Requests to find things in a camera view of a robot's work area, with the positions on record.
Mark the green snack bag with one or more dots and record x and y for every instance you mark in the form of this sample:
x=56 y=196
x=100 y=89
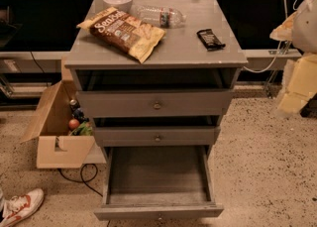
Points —
x=84 y=129

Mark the grey open bottom drawer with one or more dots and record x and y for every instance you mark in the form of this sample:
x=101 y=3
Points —
x=157 y=183

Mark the grey wooden drawer cabinet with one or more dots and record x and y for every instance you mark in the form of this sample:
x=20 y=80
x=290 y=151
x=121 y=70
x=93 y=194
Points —
x=158 y=78

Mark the red apple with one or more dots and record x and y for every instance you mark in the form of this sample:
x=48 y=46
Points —
x=73 y=124

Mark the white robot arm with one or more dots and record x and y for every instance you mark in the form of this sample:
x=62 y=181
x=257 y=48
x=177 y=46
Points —
x=304 y=33

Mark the white red sneaker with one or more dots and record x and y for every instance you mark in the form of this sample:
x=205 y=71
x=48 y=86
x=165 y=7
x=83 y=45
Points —
x=18 y=208

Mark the grey top drawer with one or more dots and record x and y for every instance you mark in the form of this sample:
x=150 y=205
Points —
x=113 y=104

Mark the brown yellow chips bag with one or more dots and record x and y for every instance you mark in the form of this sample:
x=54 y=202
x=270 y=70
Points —
x=125 y=32

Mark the grey middle drawer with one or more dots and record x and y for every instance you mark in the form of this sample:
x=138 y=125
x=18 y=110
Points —
x=155 y=136

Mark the clear plastic water bottle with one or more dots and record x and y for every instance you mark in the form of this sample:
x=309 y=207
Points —
x=163 y=17

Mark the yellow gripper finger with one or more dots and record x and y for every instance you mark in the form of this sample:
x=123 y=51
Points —
x=284 y=31
x=299 y=85

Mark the open cardboard box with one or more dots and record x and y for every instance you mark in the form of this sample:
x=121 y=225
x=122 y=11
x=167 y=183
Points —
x=49 y=127

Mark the blue item in box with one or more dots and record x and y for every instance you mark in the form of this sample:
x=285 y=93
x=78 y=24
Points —
x=79 y=115

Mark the white bowl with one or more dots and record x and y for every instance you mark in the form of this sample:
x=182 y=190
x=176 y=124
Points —
x=123 y=5

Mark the black rxbar chocolate bar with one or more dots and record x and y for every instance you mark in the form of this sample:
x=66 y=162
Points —
x=210 y=40

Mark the soda can in box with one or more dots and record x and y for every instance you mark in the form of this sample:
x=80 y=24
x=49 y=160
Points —
x=73 y=104

